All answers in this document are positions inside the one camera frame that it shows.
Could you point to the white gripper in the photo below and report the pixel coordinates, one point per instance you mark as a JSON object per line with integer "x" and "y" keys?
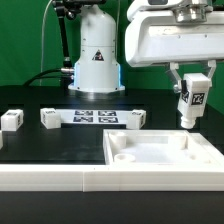
{"x": 154, "y": 37}

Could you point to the white square tabletop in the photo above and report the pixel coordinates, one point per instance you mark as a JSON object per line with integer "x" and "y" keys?
{"x": 159, "y": 147}

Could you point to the white fence wall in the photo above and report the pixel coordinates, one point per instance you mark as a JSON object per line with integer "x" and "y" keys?
{"x": 108, "y": 178}

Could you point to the printed marker sheet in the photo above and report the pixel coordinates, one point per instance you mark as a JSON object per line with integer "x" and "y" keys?
{"x": 75, "y": 116}

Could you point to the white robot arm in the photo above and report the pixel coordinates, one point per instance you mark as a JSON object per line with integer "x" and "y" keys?
{"x": 97, "y": 71}

